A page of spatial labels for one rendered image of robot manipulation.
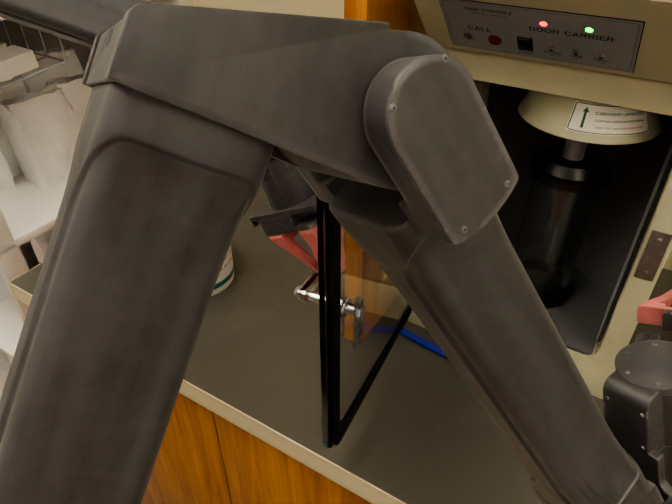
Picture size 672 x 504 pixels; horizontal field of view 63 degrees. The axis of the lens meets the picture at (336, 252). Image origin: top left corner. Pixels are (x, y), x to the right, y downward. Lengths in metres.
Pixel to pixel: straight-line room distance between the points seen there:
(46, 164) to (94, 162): 1.33
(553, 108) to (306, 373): 0.51
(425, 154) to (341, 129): 0.03
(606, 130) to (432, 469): 0.47
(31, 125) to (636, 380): 1.33
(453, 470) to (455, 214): 0.61
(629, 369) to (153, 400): 0.36
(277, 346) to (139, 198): 0.75
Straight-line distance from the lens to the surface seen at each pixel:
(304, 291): 0.60
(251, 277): 1.06
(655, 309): 0.59
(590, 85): 0.69
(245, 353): 0.91
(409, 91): 0.19
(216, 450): 1.07
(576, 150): 0.81
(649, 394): 0.46
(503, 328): 0.29
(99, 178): 0.18
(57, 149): 1.51
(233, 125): 0.18
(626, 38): 0.60
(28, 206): 1.48
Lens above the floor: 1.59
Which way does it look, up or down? 36 degrees down
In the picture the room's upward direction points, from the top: straight up
